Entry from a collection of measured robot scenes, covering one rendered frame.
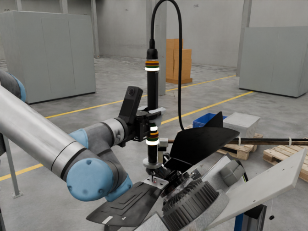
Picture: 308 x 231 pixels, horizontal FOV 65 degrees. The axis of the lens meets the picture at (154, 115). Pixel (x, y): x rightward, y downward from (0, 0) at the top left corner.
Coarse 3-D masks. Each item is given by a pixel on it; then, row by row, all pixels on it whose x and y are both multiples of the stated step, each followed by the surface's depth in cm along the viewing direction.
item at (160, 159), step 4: (160, 140) 84; (164, 140) 84; (160, 144) 84; (164, 144) 84; (160, 148) 84; (164, 148) 84; (160, 152) 85; (160, 156) 85; (144, 160) 88; (160, 160) 86; (144, 164) 86; (148, 164) 85; (152, 164) 85; (156, 164) 85; (160, 164) 86; (148, 168) 85; (152, 168) 85
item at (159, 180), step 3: (147, 177) 93; (150, 177) 93; (156, 177) 92; (144, 180) 91; (147, 180) 91; (150, 180) 91; (159, 180) 91; (162, 180) 91; (165, 180) 91; (147, 183) 89; (150, 183) 89; (153, 183) 89; (156, 183) 89; (159, 183) 89; (162, 183) 89; (165, 183) 89; (156, 186) 87; (159, 186) 87; (162, 186) 87; (165, 186) 88; (162, 189) 86
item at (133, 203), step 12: (132, 192) 83; (144, 192) 82; (156, 192) 83; (108, 204) 79; (120, 204) 77; (132, 204) 76; (144, 204) 76; (96, 216) 75; (108, 216) 72; (120, 216) 71; (132, 216) 70; (144, 216) 69
